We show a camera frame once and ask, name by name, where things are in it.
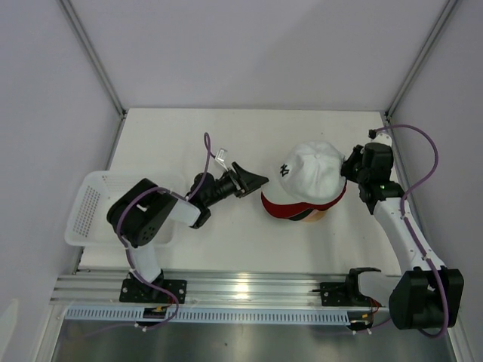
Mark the dark green cap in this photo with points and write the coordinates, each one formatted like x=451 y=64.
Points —
x=298 y=216

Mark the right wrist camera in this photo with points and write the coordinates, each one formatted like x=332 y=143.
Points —
x=380 y=136

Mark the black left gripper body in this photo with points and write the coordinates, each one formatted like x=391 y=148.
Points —
x=229 y=185

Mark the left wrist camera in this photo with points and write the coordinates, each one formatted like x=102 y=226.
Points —
x=220 y=158

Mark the white plastic bin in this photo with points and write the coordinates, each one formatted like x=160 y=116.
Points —
x=87 y=225

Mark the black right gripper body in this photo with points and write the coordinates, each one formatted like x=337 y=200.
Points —
x=352 y=170

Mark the wooden hat stand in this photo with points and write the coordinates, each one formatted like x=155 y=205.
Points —
x=319 y=215

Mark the red cap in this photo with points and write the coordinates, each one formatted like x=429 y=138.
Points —
x=287 y=207

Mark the aluminium frame post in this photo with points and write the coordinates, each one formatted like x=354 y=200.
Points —
x=78 y=28
x=428 y=45

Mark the black right mounting bracket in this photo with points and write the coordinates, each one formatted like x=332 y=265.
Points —
x=333 y=294

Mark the black left mounting bracket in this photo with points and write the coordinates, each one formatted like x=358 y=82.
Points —
x=134 y=291

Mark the aluminium frame post left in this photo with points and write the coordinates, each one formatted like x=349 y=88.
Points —
x=78 y=28

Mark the aluminium frame post right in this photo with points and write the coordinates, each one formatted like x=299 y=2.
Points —
x=428 y=45

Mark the black mounting bracket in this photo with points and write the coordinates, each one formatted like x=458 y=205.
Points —
x=134 y=291
x=333 y=294

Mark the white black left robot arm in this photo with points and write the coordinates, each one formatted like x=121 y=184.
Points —
x=138 y=216

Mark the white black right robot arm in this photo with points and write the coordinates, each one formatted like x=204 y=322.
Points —
x=427 y=295

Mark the white slotted cable duct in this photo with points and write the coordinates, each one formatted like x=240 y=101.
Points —
x=211 y=315

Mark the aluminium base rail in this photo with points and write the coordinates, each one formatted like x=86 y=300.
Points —
x=201 y=290

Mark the white cap black logo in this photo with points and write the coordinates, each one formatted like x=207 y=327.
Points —
x=310 y=173

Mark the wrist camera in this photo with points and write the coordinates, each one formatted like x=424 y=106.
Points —
x=380 y=136
x=220 y=158

